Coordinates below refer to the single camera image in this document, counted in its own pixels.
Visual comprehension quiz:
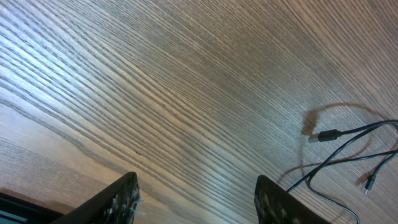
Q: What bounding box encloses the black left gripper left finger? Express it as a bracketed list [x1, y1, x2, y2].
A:
[52, 172, 140, 224]

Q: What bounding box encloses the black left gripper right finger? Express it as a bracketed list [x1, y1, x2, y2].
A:
[254, 175, 329, 224]

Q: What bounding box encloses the black cable bundle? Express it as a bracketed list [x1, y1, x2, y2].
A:
[285, 119, 398, 224]

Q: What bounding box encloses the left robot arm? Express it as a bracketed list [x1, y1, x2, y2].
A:
[1, 172, 328, 224]

